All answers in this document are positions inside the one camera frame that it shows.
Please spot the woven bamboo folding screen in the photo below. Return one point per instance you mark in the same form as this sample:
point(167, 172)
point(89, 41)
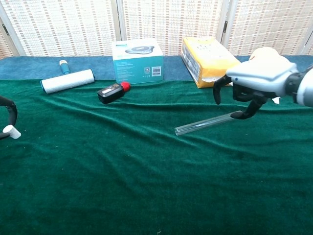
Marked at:
point(61, 24)

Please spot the small white cap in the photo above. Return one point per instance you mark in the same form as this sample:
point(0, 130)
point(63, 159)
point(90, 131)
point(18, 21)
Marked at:
point(13, 132)

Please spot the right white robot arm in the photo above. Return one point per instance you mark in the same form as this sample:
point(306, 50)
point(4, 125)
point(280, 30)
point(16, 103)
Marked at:
point(306, 88)

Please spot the yellow cat tissue pack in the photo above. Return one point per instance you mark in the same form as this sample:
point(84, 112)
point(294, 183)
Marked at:
point(210, 61)

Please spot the clear glass test tube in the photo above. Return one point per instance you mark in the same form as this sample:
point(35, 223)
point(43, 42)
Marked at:
point(200, 125)

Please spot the dark green velvet cloth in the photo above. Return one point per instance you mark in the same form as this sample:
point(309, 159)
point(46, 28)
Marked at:
point(146, 171)

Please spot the teal white speaker box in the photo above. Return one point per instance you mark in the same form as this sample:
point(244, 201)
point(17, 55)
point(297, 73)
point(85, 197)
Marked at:
point(137, 66)

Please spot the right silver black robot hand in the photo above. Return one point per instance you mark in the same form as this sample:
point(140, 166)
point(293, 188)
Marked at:
point(261, 73)

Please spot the blue table cover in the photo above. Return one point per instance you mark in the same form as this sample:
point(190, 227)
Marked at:
point(24, 66)

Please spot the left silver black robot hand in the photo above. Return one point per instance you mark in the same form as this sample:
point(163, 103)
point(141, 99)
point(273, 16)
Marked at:
point(15, 113)

